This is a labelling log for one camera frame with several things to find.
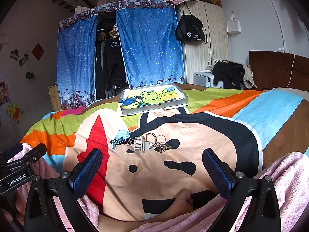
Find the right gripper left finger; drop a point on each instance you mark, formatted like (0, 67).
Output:
(84, 172)

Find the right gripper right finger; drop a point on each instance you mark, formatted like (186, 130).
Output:
(220, 173)

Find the grey hair claw clip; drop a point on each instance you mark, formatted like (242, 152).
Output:
(139, 144)

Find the person's left hand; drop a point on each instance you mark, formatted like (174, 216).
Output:
(17, 203)

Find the pink fluffy blanket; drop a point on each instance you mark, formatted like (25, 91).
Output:
(290, 178)

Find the white tray with frog drawing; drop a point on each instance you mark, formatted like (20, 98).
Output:
(151, 98)

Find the small wooden side cabinet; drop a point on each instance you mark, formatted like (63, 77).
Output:
(54, 96)

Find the white bedside cabinet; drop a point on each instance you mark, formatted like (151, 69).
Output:
(206, 78)

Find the pile of dark clothes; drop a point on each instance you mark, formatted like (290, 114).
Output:
(233, 75)

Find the wooden bed headboard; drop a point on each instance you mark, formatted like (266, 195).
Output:
(275, 69)

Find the blue dotted fabric wardrobe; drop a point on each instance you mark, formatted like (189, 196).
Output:
(128, 43)

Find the beige wooden wardrobe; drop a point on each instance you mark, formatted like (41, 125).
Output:
(201, 55)

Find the white paper gift bag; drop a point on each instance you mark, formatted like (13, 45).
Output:
(233, 25)

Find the black hanging tote bag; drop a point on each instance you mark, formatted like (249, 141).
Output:
(190, 28)

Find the yellow cartoon wall sticker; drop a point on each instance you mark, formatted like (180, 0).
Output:
(14, 112)

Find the red diamond wall decoration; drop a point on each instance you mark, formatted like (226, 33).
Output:
(38, 51)

